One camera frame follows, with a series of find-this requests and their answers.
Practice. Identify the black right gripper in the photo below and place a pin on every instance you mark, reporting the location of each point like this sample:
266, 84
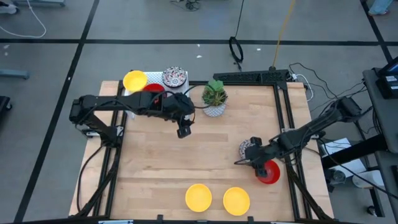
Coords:
264, 154

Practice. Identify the yellow mini bowl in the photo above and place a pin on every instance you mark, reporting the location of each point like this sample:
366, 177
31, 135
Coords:
198, 198
135, 81
236, 201

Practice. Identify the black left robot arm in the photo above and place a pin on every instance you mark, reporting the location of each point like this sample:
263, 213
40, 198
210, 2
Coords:
102, 102

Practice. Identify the red mini bowl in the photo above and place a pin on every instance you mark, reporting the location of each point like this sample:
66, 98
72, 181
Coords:
273, 174
154, 88

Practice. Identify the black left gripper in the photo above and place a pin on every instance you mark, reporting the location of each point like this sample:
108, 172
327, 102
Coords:
177, 107

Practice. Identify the white floor object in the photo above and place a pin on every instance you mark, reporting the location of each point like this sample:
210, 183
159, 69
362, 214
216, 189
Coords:
370, 180

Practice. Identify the black floor object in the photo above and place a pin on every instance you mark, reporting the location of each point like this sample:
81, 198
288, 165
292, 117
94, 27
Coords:
4, 104

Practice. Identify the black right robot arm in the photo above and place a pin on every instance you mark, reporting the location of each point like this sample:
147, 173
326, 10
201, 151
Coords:
311, 130

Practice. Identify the person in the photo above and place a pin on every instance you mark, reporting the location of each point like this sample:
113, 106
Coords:
7, 8
379, 6

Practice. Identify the succulent plant in white pot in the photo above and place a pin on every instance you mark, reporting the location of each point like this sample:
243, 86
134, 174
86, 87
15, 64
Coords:
214, 96

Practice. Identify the white mesh shelf rack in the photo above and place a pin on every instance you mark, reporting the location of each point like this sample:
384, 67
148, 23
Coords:
155, 77

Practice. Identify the patterned ceramic mini bowl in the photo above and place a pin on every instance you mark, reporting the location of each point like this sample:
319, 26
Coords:
243, 149
174, 76

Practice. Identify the black diagonal beam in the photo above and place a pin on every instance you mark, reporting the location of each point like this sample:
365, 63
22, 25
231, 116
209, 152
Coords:
357, 149

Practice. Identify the white paper sheet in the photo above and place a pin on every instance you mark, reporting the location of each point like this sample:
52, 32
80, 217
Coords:
337, 146

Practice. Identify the grey furniture foot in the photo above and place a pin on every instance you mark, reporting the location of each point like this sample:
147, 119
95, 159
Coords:
14, 74

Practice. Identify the grey furniture base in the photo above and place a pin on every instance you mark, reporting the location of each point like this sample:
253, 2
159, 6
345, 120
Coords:
37, 2

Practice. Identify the grey side table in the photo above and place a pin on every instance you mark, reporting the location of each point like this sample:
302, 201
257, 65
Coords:
385, 118

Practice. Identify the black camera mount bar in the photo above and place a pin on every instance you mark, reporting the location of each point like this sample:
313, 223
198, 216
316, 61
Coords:
248, 76

